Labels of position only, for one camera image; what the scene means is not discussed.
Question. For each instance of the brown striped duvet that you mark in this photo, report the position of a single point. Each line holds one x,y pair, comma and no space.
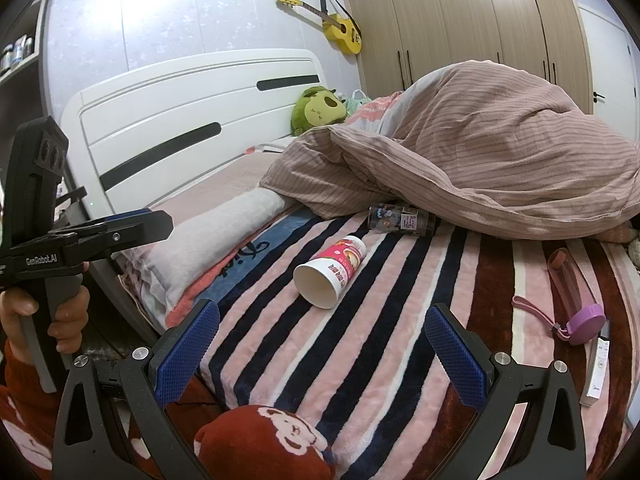
475,150

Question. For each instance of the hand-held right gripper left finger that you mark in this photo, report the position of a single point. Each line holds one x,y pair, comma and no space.
189,346

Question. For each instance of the wooden wardrobe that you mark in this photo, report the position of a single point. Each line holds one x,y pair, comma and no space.
475,15

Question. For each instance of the pink patterned pillow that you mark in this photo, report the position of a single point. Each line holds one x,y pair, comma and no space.
372,112

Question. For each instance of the wall shelf with jars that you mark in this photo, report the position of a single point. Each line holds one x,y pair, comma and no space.
17,52

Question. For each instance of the pink water bottle purple lid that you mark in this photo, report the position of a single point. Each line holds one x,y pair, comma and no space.
570,290

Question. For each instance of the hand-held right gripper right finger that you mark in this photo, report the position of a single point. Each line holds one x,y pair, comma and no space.
456,355

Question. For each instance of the person's left hand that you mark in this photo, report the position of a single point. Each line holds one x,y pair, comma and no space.
67,317

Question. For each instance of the white paper cup pink label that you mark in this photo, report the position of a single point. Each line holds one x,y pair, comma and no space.
331,266

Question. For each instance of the beige plush toy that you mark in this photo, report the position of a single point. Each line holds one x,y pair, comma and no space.
629,245

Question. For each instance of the dark plastic bottle with labels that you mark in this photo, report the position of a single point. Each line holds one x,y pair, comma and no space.
400,220

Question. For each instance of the grey pillow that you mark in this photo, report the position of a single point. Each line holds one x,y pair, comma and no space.
200,245

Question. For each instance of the white door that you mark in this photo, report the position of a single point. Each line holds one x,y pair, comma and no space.
607,55

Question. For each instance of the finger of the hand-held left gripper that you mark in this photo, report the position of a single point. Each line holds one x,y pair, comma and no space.
127,232

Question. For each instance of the white bed headboard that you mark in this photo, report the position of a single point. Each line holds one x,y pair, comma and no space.
175,105

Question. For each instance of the white remote control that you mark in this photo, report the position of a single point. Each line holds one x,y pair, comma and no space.
597,365

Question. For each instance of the person's red monkey-print pajama legs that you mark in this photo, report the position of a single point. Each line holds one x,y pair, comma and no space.
260,445

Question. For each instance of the yellow guitar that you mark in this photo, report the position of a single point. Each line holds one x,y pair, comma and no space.
342,30

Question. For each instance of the green plush toy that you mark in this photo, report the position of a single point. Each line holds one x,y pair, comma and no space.
315,107

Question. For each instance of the striped fleece blanket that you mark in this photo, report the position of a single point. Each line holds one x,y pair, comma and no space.
380,360

